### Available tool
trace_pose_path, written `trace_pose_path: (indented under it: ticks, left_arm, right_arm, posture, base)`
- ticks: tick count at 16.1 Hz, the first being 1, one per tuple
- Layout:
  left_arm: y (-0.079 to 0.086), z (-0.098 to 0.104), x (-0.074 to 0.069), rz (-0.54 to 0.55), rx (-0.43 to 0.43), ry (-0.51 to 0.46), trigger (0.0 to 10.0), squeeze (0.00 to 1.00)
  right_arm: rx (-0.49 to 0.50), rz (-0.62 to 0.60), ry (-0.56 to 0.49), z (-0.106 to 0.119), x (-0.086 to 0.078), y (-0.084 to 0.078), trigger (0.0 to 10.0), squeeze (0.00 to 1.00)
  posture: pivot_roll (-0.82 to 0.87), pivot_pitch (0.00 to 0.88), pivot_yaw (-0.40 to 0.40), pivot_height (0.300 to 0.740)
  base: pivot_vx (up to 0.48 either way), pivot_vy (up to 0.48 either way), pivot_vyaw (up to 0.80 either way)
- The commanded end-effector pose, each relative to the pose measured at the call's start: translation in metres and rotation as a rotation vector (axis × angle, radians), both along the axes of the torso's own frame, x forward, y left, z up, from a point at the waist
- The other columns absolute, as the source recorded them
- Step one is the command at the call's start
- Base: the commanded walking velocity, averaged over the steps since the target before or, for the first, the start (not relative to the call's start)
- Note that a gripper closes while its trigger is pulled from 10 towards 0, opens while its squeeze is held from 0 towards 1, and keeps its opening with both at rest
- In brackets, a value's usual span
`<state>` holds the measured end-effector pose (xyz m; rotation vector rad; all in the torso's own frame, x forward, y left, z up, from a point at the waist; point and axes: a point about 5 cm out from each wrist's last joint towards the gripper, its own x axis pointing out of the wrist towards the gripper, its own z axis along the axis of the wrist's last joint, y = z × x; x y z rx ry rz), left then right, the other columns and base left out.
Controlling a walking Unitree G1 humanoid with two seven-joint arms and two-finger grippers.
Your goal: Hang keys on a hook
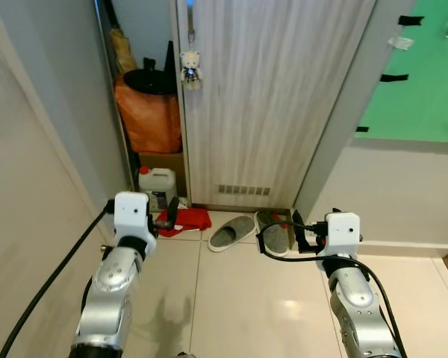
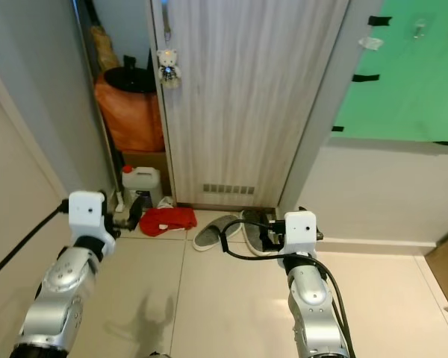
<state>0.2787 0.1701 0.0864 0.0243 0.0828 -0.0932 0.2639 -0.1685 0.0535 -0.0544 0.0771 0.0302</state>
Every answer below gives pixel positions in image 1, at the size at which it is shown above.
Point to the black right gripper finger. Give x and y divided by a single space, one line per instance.
306 248
298 221

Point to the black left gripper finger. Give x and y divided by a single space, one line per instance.
174 212

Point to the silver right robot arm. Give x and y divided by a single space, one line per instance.
358 306

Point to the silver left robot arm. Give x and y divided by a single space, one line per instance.
113 294

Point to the red cloth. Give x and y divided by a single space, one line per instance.
188 221

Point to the white plastic jug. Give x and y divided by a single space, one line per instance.
158 186

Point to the grey slipper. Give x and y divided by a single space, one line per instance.
272 239
231 233

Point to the door vent grille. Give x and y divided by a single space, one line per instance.
243 190

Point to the orange bag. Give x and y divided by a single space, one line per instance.
145 119

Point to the black tape strip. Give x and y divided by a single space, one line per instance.
394 77
362 130
411 20

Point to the light wooden door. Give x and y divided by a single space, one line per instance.
269 104

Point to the black round pot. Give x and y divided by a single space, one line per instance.
148 79

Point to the brown broom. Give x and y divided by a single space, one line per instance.
123 52

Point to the green sheet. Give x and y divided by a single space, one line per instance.
425 89

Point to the white tape piece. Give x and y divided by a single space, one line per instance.
402 44

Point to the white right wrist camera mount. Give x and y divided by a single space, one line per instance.
342 231

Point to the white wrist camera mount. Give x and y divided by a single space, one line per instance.
342 231
131 212

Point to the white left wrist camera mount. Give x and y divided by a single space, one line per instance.
131 212

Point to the grey door frame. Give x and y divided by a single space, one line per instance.
343 112

